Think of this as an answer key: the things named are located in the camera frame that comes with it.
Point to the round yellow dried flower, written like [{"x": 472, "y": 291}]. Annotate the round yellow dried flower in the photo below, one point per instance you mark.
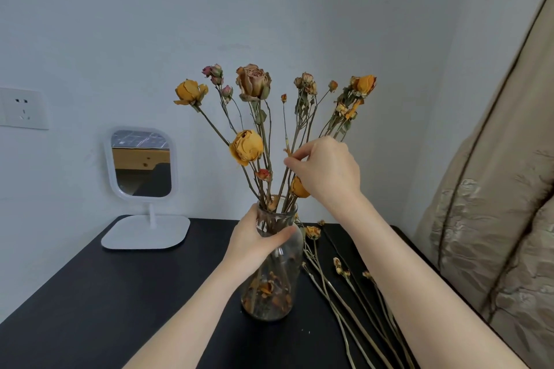
[{"x": 298, "y": 187}]

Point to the beige embroidered curtain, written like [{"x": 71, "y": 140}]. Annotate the beige embroidered curtain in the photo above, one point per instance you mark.
[{"x": 497, "y": 230}]

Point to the person's left hand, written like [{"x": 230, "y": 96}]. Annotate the person's left hand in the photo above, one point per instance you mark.
[{"x": 251, "y": 247}]

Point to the bundle of dried yellow roses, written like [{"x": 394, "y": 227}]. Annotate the bundle of dried yellow roses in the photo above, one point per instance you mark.
[
  {"x": 337, "y": 266},
  {"x": 312, "y": 232}
]

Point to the white standing mirror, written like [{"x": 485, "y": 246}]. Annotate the white standing mirror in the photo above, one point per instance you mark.
[{"x": 147, "y": 232}]

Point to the person's right hand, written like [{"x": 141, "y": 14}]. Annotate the person's right hand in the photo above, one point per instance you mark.
[{"x": 331, "y": 174}]

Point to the clear glass vase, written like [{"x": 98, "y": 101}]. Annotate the clear glass vase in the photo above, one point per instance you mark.
[{"x": 290, "y": 278}]

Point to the black table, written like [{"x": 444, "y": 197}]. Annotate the black table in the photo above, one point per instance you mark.
[{"x": 86, "y": 308}]

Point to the pile of dried orange petals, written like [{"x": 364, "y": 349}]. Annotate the pile of dried orange petals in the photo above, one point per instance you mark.
[{"x": 266, "y": 288}]

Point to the white wall socket panel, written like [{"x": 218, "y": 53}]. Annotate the white wall socket panel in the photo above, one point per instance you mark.
[{"x": 21, "y": 109}]

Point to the person's left forearm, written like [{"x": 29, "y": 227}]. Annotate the person's left forearm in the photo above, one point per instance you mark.
[{"x": 186, "y": 325}]

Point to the person's right forearm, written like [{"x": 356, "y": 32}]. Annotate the person's right forearm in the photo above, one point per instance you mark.
[{"x": 411, "y": 295}]

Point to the tiny-bud thin dried flower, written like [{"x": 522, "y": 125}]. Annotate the tiny-bud thin dried flower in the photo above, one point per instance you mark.
[{"x": 283, "y": 98}]

